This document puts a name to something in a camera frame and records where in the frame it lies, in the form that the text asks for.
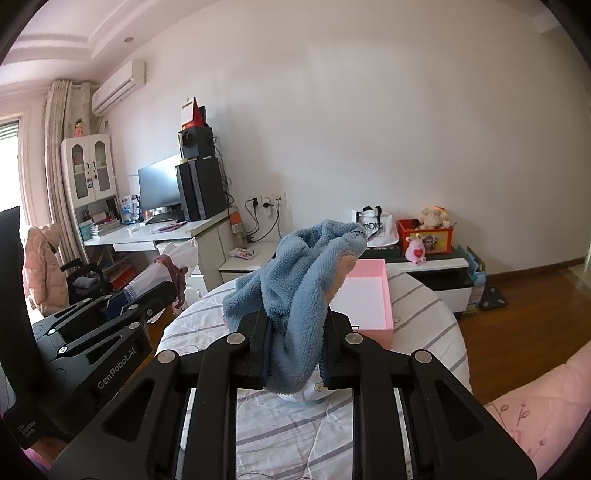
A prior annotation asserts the wall socket strip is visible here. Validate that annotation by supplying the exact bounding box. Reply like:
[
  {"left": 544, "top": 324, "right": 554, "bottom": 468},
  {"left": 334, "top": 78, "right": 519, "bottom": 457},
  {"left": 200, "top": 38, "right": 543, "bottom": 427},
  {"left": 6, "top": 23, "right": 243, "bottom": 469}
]
[{"left": 248, "top": 192, "right": 287, "bottom": 216}]

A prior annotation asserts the pink floral quilt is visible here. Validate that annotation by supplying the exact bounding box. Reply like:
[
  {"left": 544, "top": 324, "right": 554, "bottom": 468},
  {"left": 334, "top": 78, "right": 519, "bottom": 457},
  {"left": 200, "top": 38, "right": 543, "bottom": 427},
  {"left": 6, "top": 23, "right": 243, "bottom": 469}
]
[{"left": 482, "top": 340, "right": 591, "bottom": 477}]

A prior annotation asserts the white tote bag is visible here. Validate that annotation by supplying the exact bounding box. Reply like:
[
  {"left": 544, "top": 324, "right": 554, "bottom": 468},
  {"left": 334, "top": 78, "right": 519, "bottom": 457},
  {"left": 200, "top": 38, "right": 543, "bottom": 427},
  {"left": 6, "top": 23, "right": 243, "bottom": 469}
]
[{"left": 353, "top": 206, "right": 400, "bottom": 248}]

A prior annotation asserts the low white side table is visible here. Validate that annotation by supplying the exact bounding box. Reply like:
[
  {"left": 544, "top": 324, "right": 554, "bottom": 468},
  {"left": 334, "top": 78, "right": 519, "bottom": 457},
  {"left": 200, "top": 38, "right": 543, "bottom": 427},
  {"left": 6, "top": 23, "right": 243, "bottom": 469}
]
[{"left": 218, "top": 240, "right": 279, "bottom": 285}]

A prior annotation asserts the black power cable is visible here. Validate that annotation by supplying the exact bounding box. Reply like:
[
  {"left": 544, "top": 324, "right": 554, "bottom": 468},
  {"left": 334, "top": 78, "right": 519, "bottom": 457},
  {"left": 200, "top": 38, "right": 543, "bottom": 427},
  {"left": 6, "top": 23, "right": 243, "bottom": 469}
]
[{"left": 243, "top": 198, "right": 280, "bottom": 243}]

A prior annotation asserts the white printed cloth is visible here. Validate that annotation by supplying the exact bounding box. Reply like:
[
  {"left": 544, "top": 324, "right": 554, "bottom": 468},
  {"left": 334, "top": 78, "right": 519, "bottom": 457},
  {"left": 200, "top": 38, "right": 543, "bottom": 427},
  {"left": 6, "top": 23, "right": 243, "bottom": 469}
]
[{"left": 277, "top": 371, "right": 334, "bottom": 405}]

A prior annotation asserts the white and red calendar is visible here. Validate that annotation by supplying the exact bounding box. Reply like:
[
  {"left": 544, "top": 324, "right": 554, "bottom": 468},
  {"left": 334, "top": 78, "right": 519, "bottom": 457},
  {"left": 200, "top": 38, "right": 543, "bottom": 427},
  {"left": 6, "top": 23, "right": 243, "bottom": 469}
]
[{"left": 180, "top": 96, "right": 208, "bottom": 130}]

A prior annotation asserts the black floor scale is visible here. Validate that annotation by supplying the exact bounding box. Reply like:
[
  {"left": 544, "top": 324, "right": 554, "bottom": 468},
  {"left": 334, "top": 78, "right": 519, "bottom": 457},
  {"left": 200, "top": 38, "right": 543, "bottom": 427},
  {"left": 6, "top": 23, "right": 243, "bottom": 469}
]
[{"left": 479, "top": 285, "right": 509, "bottom": 311}]

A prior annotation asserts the black box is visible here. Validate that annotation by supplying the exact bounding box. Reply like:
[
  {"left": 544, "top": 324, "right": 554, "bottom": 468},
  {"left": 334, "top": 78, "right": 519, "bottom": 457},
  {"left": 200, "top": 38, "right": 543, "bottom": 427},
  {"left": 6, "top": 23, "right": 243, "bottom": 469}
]
[{"left": 178, "top": 125, "right": 217, "bottom": 162}]

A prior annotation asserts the striped quilted cloth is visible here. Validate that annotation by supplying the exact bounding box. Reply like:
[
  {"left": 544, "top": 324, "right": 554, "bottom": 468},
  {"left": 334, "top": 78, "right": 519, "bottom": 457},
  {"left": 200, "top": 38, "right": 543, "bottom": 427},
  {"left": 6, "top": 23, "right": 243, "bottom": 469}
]
[{"left": 154, "top": 267, "right": 472, "bottom": 480}]

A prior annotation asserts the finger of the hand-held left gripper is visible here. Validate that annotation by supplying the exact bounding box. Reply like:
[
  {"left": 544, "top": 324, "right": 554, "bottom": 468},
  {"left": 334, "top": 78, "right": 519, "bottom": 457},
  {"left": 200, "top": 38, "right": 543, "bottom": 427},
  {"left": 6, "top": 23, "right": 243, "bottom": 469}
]
[
  {"left": 31, "top": 279, "right": 180, "bottom": 341},
  {"left": 45, "top": 306, "right": 145, "bottom": 371}
]

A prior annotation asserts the beige curtain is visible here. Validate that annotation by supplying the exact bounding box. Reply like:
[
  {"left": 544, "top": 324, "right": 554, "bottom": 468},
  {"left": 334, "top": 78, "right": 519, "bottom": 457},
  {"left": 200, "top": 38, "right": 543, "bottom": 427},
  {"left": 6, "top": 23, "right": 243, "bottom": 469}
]
[{"left": 43, "top": 80, "right": 94, "bottom": 278}]

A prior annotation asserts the white desk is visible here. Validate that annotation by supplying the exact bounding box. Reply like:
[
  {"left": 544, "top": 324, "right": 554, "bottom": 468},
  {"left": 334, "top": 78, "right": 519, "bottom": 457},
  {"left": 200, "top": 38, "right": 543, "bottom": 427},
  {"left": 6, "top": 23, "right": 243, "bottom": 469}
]
[{"left": 83, "top": 209, "right": 239, "bottom": 297}]

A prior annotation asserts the black keyboard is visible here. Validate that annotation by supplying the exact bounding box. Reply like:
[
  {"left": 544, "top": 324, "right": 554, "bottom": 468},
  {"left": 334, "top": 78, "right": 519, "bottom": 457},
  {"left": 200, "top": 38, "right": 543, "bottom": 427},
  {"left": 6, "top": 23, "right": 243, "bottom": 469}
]
[{"left": 145, "top": 212, "right": 186, "bottom": 226}]

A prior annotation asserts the beige plush toy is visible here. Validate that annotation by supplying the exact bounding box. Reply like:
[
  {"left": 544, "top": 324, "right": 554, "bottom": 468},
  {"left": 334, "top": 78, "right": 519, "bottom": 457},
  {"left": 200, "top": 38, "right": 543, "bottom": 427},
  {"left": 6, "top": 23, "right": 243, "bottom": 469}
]
[{"left": 420, "top": 206, "right": 450, "bottom": 230}]

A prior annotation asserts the black computer monitor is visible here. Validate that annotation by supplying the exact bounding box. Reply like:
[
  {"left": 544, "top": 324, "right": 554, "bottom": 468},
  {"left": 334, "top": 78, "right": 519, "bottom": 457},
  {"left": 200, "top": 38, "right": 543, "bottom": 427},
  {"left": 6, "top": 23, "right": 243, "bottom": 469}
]
[{"left": 137, "top": 154, "right": 184, "bottom": 216}]

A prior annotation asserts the blue and white box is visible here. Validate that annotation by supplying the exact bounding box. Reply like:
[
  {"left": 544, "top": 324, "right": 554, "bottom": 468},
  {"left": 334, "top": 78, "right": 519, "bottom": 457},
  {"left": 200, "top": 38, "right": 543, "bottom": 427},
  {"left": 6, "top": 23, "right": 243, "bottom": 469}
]
[{"left": 119, "top": 193, "right": 140, "bottom": 225}]

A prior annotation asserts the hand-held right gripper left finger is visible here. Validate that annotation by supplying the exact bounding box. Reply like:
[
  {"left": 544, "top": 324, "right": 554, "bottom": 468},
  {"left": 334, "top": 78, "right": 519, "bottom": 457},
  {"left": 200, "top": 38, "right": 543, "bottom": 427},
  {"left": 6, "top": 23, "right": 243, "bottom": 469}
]
[{"left": 50, "top": 307, "right": 275, "bottom": 480}]

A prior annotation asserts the red toy box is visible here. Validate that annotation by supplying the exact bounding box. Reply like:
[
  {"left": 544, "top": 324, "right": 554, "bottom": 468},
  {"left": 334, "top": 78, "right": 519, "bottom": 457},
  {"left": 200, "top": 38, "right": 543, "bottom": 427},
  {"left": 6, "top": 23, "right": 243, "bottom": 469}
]
[{"left": 396, "top": 218, "right": 456, "bottom": 255}]

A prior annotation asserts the pink box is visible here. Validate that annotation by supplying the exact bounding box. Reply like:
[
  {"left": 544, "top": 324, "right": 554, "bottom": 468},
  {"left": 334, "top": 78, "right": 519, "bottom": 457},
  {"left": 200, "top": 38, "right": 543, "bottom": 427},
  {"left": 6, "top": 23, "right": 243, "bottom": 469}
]
[{"left": 329, "top": 259, "right": 396, "bottom": 352}]

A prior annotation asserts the blue fleece cloth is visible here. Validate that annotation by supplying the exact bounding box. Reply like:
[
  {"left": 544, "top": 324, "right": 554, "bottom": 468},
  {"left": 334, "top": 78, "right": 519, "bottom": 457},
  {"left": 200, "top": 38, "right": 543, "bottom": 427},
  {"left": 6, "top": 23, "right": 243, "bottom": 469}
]
[{"left": 223, "top": 220, "right": 370, "bottom": 394}]

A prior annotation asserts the white air conditioner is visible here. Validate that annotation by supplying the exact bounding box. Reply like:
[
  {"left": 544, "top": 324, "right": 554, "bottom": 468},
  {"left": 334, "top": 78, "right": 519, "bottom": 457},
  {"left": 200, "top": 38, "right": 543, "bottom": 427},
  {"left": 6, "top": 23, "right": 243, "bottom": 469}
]
[{"left": 90, "top": 60, "right": 147, "bottom": 116}]

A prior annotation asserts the blue cardboard box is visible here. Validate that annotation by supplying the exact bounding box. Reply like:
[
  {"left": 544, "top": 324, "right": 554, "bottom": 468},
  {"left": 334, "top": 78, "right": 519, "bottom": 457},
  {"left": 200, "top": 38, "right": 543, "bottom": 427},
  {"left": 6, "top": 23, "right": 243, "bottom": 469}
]
[{"left": 464, "top": 246, "right": 488, "bottom": 313}]

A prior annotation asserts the white plastic bag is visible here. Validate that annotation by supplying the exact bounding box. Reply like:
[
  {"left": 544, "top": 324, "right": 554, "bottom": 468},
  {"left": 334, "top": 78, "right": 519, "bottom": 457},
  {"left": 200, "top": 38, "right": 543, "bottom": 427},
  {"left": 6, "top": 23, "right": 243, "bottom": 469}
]
[{"left": 158, "top": 239, "right": 200, "bottom": 296}]

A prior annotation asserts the black office chair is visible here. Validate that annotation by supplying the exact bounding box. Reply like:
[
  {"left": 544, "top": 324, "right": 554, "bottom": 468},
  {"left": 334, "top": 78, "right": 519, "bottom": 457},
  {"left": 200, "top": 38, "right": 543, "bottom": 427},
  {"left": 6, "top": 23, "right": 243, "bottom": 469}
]
[{"left": 59, "top": 260, "right": 114, "bottom": 306}]

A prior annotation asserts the pink plush toy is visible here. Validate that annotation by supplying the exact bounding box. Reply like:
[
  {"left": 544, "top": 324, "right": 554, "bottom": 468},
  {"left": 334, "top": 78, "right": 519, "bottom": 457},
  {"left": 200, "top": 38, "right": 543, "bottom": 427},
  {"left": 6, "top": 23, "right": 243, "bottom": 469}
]
[{"left": 405, "top": 233, "right": 428, "bottom": 267}]

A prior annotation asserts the black and white cabinet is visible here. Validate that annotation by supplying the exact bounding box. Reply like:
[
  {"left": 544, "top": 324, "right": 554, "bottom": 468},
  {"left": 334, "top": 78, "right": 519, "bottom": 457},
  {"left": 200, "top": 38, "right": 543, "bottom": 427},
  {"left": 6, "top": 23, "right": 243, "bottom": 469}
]
[{"left": 364, "top": 244, "right": 484, "bottom": 315}]

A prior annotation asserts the mauve fabric item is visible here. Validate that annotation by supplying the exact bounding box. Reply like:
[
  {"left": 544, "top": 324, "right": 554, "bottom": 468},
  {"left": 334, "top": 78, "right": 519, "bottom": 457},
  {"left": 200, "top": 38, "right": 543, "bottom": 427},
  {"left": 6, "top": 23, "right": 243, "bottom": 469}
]
[{"left": 154, "top": 255, "right": 191, "bottom": 311}]

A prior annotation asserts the pink quilted jacket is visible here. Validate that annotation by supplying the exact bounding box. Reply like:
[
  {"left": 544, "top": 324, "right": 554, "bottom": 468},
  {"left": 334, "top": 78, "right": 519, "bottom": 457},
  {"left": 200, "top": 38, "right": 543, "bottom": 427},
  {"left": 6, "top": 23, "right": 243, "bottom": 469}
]
[{"left": 24, "top": 223, "right": 70, "bottom": 317}]

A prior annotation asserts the white glass-door cabinet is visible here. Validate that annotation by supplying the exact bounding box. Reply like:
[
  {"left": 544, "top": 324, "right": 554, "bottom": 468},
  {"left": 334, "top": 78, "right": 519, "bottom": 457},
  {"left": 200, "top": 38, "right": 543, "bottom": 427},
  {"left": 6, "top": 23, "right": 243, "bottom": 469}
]
[{"left": 60, "top": 133, "right": 119, "bottom": 241}]

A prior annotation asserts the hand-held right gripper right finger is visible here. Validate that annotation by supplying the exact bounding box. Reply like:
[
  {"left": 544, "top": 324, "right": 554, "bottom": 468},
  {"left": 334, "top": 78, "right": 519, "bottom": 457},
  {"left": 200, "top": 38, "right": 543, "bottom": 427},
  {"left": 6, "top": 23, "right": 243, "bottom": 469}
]
[{"left": 322, "top": 310, "right": 539, "bottom": 480}]

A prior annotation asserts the stack of books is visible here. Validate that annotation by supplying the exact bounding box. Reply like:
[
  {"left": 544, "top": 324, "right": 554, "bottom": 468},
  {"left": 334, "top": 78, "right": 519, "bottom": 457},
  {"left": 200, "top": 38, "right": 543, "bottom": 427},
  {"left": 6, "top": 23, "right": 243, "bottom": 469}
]
[{"left": 89, "top": 216, "right": 122, "bottom": 237}]

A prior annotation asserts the black computer tower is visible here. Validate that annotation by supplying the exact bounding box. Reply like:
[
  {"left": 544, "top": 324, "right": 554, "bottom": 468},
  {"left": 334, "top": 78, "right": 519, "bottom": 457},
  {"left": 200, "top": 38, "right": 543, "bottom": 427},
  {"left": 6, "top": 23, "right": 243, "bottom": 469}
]
[{"left": 174, "top": 157, "right": 228, "bottom": 223}]

